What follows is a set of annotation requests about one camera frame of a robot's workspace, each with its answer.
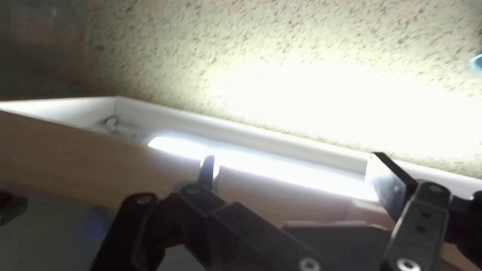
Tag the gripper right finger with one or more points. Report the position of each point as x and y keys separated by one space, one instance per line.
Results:
x=421 y=226

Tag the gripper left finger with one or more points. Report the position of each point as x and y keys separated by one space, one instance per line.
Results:
x=199 y=210

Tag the metal screw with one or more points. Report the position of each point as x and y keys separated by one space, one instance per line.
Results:
x=124 y=130

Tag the wooden drawer with white inside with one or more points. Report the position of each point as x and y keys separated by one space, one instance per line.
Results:
x=75 y=158

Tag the blue round object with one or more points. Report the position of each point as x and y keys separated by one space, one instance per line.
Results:
x=478 y=62

